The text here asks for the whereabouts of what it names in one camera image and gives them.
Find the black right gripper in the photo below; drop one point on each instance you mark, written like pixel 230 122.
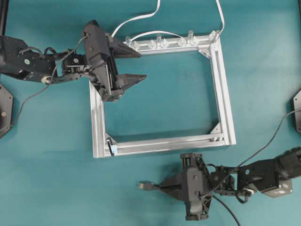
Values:
pixel 192 185

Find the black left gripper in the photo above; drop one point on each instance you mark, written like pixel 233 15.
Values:
pixel 98 51

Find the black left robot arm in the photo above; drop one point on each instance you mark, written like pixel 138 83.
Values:
pixel 22 62

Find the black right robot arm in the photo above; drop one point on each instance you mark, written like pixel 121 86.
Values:
pixel 271 177

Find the clear acrylic post left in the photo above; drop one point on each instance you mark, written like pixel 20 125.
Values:
pixel 128 41

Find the clear acrylic post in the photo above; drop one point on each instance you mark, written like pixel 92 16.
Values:
pixel 158 40
pixel 128 41
pixel 190 36

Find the clear acrylic post middle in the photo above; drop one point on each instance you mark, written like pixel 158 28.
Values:
pixel 158 40

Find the clear acrylic post right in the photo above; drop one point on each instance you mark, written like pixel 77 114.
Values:
pixel 190 36

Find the aluminium extrusion frame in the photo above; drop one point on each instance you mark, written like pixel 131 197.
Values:
pixel 222 134

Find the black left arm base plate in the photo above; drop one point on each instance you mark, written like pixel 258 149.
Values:
pixel 6 107

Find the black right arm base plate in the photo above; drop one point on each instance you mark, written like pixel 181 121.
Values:
pixel 297 113

